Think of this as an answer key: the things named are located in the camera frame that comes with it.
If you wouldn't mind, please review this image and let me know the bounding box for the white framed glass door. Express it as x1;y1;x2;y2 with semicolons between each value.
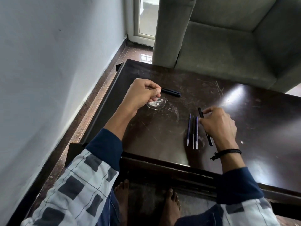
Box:
125;0;160;47

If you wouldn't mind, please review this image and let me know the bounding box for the black cord bracelet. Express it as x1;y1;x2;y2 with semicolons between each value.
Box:
210;149;242;161

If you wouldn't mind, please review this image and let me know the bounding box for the slim black pen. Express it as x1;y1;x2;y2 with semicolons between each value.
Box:
198;107;214;147

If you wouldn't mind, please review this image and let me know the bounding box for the white navy checked shirt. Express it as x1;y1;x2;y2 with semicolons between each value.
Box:
21;128;281;226

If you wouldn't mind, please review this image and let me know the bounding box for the person's left hand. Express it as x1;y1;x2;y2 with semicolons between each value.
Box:
120;79;163;116

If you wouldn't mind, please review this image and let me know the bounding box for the person's right forearm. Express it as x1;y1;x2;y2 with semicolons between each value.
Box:
217;150;248;173

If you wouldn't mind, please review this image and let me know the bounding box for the person's left forearm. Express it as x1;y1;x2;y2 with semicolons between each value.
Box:
103;105;139;142

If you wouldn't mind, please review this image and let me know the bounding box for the grey fabric sofa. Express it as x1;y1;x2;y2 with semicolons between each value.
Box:
152;0;301;94

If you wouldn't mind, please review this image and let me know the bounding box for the black pen with blue band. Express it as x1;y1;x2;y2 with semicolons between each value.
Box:
161;88;181;97

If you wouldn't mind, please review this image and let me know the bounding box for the person's right foot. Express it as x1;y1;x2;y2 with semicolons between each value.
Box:
159;188;181;226

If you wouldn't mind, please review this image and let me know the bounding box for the person's right hand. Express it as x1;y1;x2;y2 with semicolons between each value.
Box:
199;106;239;152

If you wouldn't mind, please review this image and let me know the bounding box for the dark wooden table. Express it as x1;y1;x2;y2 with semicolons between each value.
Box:
66;59;301;219

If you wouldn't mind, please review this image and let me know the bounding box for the person's left foot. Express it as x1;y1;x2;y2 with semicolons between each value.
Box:
114;179;130;226

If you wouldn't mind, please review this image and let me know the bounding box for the person's foot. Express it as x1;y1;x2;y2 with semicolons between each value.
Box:
114;179;130;226
159;188;181;226

